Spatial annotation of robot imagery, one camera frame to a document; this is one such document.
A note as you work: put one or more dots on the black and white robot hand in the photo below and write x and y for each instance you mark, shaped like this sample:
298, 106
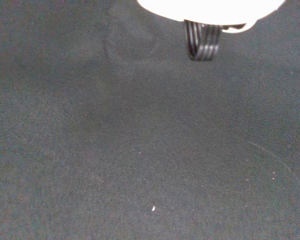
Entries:
210, 10

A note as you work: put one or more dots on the black cloth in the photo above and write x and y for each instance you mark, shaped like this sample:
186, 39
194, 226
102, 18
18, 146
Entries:
140, 140

